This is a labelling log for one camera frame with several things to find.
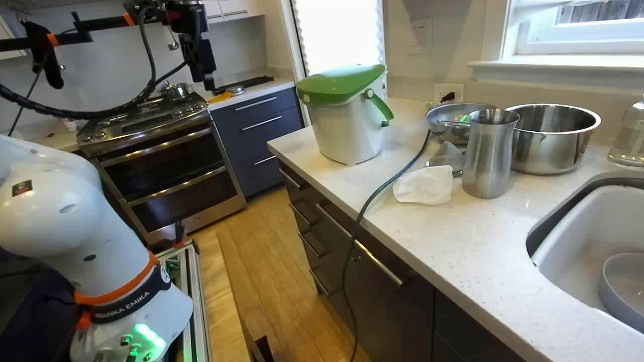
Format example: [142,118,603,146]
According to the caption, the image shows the robot base cart frame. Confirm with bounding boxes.
[151,240,212,362]

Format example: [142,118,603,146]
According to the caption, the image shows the white compost bin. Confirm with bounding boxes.
[305,85,391,166]

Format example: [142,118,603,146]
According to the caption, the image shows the white wall cabinet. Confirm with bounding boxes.
[200,0,267,26]

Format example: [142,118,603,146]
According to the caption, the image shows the dark counter cabinets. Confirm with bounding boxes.
[275,157,529,362]

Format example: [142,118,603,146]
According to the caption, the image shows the large steel pot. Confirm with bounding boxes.
[506,100,603,177]

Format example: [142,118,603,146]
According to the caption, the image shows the white wall outlet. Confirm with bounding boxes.
[432,80,468,109]

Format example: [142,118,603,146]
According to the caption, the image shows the white paper towel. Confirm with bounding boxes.
[391,162,457,207]

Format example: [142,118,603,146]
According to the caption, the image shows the tall steel cup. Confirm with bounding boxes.
[461,107,522,200]

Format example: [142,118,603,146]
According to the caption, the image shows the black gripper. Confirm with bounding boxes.
[178,28,222,95]

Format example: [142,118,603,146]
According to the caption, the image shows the steel kettle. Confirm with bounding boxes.
[159,80,197,105]

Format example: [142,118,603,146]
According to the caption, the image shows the blue drawer cabinet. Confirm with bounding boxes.
[207,86,309,200]

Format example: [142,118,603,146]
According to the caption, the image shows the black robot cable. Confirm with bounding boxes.
[0,2,191,123]

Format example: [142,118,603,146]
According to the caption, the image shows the white framed window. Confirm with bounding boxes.
[499,0,644,63]

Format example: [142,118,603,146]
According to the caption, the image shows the tall bright window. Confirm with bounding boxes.
[291,0,389,77]

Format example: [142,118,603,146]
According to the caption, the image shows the green bin lid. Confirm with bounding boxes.
[294,63,389,109]

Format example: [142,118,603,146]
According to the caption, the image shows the green bin handle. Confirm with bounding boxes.
[364,89,396,129]

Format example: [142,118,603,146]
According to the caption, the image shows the grey bowl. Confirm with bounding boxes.
[596,252,644,336]

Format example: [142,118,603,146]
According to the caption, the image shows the black long utensil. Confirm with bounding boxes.
[212,74,275,97]

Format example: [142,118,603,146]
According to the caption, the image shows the small steel pan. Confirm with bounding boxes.
[424,103,487,151]

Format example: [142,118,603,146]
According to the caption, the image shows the steel stove with oven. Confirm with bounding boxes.
[74,89,247,248]

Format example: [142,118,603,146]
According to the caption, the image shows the black bar with orange bands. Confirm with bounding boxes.
[0,7,171,90]

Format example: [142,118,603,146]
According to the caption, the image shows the clear glass bottle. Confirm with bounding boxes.
[607,98,644,169]

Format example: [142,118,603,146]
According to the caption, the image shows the white plastic wash tub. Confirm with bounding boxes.
[532,183,644,337]

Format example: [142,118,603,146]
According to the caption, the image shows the white trash bin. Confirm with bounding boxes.
[339,89,460,362]

